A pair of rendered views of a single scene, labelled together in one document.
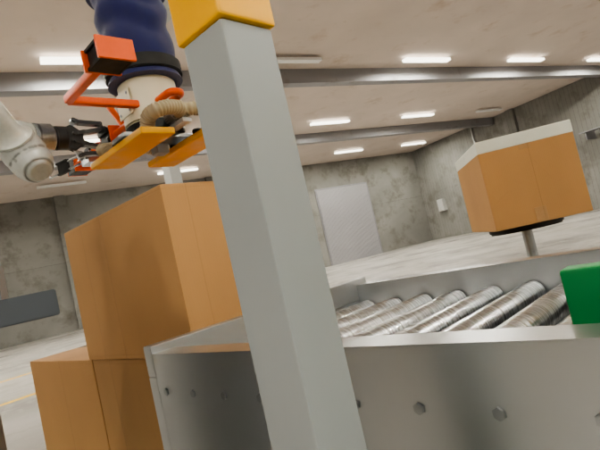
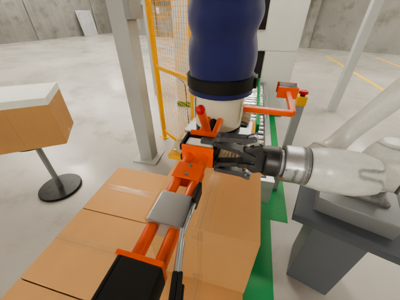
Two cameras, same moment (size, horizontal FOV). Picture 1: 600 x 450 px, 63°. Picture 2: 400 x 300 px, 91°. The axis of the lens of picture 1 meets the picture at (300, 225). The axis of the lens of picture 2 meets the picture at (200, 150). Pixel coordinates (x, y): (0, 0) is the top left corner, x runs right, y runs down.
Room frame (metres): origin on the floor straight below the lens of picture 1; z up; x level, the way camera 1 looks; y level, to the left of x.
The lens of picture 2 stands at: (1.85, 0.91, 1.54)
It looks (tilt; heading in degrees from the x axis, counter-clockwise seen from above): 36 degrees down; 241
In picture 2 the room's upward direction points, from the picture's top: straight up
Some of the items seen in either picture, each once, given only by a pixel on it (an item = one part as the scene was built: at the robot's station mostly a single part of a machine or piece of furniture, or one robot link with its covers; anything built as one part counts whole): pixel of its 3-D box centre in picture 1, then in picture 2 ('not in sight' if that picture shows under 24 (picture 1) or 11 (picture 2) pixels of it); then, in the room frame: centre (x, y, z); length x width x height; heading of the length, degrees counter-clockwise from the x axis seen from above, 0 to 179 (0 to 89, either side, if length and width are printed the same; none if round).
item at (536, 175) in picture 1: (514, 183); (19, 117); (2.41, -1.07, 0.82); 0.60 x 0.40 x 0.40; 171
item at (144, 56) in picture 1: (142, 74); (221, 78); (1.45, 0.36, 1.35); 0.23 x 0.23 x 0.04
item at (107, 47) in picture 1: (108, 56); (286, 90); (1.06, 0.33, 1.24); 0.09 x 0.08 x 0.05; 135
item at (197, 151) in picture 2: (116, 137); (201, 147); (1.63, 0.54, 1.24); 0.10 x 0.08 x 0.06; 135
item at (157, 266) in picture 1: (182, 271); (213, 200); (1.46, 0.37, 0.74); 0.60 x 0.40 x 0.40; 46
